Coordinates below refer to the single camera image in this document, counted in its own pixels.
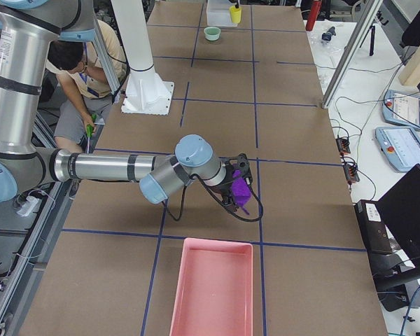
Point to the white power strip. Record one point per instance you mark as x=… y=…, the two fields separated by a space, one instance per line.
x=28 y=206

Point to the upper teach pendant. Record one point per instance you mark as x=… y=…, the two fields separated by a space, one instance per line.
x=403 y=109

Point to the pale green bowl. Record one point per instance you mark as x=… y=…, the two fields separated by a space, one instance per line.
x=212 y=33

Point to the translucent white plastic box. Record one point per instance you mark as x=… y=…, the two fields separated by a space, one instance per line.
x=218 y=13

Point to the teach pendant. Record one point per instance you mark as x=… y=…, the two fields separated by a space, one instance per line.
x=403 y=109
x=400 y=145

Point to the black monitor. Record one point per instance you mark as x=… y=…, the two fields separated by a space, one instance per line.
x=399 y=208

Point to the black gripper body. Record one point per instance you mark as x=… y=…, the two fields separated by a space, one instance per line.
x=221 y=192

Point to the yellow plastic cup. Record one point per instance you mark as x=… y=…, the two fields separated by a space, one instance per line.
x=235 y=14

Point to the orange connector board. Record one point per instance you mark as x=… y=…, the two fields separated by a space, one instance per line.
x=343 y=146

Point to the pink plastic tray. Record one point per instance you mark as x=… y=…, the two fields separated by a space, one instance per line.
x=214 y=294

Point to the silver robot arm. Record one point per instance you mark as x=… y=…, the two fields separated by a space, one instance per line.
x=27 y=29

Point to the red bottle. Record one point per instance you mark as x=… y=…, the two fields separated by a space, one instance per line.
x=313 y=14

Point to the black box device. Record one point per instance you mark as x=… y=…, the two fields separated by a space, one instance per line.
x=372 y=228

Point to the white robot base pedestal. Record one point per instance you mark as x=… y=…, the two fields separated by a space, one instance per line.
x=146 y=92

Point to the aluminium frame post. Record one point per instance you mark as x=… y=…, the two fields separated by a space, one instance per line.
x=358 y=34

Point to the lower teach pendant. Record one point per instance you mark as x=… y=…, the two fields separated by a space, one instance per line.
x=400 y=145

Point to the purple microfibre cloth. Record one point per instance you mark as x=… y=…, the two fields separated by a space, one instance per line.
x=240 y=191

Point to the seated person in beige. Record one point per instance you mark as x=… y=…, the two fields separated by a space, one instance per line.
x=81 y=75

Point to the dark blue crumpled object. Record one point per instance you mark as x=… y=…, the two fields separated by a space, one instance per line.
x=328 y=35

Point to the green handled screwdriver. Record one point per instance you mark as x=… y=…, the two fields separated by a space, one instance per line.
x=89 y=132

